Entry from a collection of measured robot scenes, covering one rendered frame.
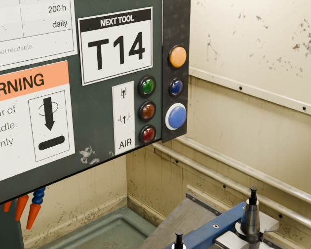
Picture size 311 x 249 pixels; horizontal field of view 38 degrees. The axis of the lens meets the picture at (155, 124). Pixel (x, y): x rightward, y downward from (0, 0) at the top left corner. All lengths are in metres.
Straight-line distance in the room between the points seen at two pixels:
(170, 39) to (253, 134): 0.95
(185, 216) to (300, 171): 0.52
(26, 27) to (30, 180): 0.16
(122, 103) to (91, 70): 0.06
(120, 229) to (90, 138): 1.58
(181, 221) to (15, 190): 1.29
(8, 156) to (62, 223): 1.53
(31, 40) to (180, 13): 0.19
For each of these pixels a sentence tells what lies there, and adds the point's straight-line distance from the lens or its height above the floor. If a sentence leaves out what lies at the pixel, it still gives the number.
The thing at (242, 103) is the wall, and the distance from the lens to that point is 1.46.
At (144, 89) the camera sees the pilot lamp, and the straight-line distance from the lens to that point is 0.54.
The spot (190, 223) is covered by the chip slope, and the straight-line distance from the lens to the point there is 1.72.
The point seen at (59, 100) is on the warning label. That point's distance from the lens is 0.48.
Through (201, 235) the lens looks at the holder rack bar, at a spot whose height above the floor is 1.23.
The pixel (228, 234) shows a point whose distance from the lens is 1.03.
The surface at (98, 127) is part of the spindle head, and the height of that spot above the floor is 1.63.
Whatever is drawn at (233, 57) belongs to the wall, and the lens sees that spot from 1.44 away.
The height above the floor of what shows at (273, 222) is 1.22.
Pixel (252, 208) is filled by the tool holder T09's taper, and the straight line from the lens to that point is 1.00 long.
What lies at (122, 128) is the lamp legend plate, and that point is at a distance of 0.54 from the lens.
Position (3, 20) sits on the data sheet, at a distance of 0.43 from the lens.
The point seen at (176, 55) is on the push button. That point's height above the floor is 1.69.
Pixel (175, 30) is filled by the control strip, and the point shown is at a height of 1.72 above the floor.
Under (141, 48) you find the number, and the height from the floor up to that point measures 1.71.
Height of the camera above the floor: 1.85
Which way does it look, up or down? 25 degrees down
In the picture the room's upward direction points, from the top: straight up
